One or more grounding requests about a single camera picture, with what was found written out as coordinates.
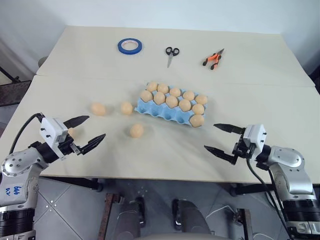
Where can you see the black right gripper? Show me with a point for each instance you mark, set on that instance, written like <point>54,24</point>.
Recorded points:
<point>242,149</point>

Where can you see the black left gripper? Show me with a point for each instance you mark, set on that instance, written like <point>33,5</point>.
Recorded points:
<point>67,147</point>

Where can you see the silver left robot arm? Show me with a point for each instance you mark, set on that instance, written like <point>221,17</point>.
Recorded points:
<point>17,170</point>

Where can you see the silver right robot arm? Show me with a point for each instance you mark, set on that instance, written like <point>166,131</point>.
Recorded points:
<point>290,165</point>

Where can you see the blue egg carton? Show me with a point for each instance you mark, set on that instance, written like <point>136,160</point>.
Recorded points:
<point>160,113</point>

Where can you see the tan egg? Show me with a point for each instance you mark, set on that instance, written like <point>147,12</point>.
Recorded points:
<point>172,101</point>
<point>175,92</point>
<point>201,99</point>
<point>72,133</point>
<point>126,108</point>
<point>146,96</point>
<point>188,95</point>
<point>197,120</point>
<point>185,105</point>
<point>163,88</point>
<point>198,109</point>
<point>136,130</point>
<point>152,87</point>
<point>159,98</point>
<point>98,109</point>

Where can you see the orange and black pliers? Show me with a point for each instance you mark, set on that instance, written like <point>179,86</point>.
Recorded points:
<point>212,59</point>

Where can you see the rusty metal bar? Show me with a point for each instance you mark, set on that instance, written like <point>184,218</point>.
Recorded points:
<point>106,215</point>
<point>246,222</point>

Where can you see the dark rounded shape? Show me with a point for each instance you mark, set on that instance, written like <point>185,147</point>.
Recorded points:
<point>190,217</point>
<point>132,217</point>

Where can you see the blue tape roll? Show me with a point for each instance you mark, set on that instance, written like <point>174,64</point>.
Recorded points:
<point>122,48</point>

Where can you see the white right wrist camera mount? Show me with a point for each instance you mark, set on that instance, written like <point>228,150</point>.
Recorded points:
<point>256,133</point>

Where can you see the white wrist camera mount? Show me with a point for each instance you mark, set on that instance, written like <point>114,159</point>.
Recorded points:
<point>51,130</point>
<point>256,133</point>

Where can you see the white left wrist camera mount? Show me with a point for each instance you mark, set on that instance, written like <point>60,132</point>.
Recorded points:
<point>51,130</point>

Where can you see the black table frame bar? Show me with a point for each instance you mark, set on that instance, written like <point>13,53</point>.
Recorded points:
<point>75,182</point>
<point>250,188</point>

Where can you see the black metal frame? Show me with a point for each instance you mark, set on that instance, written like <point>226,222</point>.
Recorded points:
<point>12,92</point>

